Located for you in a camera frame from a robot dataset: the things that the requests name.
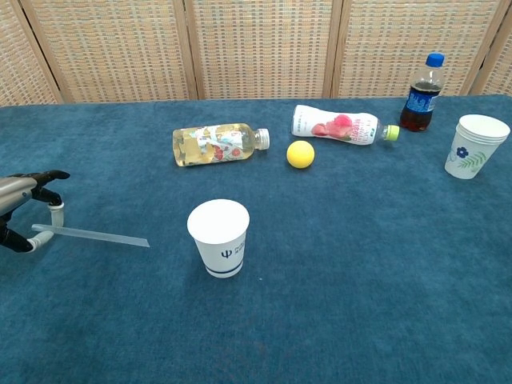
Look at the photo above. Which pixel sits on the yellow tea bottle, white cap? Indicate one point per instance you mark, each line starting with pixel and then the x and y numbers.
pixel 216 146

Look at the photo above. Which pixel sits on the cola bottle with blue cap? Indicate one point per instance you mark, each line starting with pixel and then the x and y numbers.
pixel 420 104

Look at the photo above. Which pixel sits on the stacked floral paper cups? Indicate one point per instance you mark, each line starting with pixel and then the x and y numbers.
pixel 472 152

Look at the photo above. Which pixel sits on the clear plastic strip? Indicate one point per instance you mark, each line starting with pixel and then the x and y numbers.
pixel 100 237

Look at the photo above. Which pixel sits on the white cup with blue logo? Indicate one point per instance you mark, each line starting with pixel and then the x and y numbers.
pixel 218 240

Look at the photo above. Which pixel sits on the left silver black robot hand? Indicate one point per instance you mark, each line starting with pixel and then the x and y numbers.
pixel 16 192

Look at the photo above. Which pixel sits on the woven bamboo folding screen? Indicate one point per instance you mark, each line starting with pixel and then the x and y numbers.
pixel 256 48

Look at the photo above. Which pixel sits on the yellow ball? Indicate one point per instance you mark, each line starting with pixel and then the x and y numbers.
pixel 301 154

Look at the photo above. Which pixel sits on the pink label bottle, green cap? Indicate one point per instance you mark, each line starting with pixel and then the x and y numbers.
pixel 340 126

